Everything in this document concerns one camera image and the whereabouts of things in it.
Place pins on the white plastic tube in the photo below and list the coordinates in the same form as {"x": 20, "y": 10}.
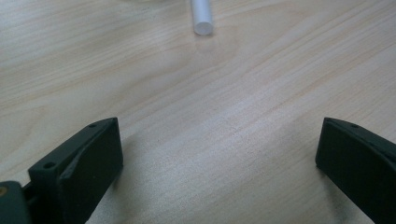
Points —
{"x": 202, "y": 15}

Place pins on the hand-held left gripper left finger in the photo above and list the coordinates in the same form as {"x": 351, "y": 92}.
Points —
{"x": 84, "y": 174}

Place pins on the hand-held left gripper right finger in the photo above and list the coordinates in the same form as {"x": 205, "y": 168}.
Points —
{"x": 358, "y": 168}

